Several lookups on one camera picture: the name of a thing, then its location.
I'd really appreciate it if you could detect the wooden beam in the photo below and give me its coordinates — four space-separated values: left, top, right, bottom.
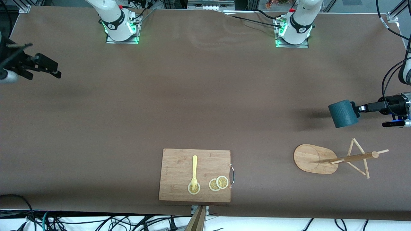
185 205 206 231

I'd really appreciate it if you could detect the metal clamp bracket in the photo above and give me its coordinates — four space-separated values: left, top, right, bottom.
191 205 209 216

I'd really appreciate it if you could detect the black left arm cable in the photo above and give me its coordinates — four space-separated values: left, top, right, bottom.
376 0 411 106

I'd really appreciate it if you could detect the grey power strip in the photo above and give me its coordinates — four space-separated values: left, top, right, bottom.
188 0 235 10

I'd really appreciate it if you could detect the teal cup yellow inside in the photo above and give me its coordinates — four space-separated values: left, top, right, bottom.
328 99 359 128

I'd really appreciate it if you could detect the wooden cup rack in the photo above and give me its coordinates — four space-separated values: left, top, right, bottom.
293 138 389 179

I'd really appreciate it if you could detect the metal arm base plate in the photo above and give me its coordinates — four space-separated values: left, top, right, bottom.
106 14 139 44
275 18 309 48

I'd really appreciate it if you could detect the black looped cable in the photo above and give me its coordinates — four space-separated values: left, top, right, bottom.
0 194 34 231

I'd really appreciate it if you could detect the black base cable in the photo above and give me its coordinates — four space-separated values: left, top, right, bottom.
222 9 283 28

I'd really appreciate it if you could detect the bamboo cutting board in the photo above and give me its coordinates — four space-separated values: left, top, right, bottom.
159 148 235 203

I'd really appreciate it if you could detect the yellow plastic fork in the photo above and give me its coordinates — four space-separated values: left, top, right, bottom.
191 155 198 192

